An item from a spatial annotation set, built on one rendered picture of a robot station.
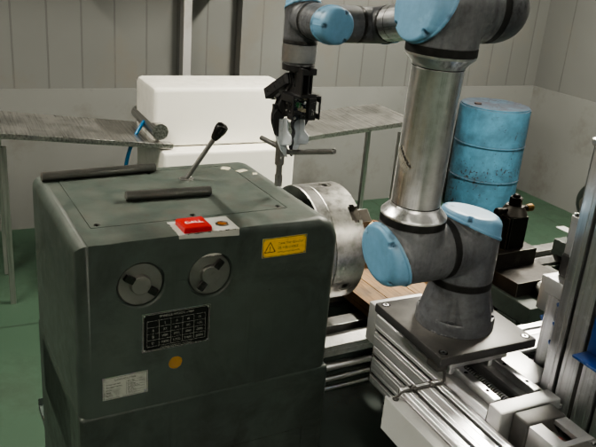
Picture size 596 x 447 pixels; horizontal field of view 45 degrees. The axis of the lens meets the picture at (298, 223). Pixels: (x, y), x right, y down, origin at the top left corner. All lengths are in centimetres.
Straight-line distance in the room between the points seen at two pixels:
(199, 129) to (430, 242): 274
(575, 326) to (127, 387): 90
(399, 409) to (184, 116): 274
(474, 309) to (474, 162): 425
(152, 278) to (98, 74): 335
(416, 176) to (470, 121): 437
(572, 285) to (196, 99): 276
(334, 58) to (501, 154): 143
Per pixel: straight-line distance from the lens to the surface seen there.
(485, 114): 551
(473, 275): 135
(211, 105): 386
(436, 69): 116
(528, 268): 228
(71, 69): 473
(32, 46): 468
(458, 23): 114
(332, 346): 191
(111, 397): 160
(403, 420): 131
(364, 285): 219
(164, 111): 380
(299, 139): 166
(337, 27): 147
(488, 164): 558
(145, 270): 149
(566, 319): 140
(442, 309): 137
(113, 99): 480
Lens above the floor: 181
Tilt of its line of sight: 21 degrees down
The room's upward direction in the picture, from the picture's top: 5 degrees clockwise
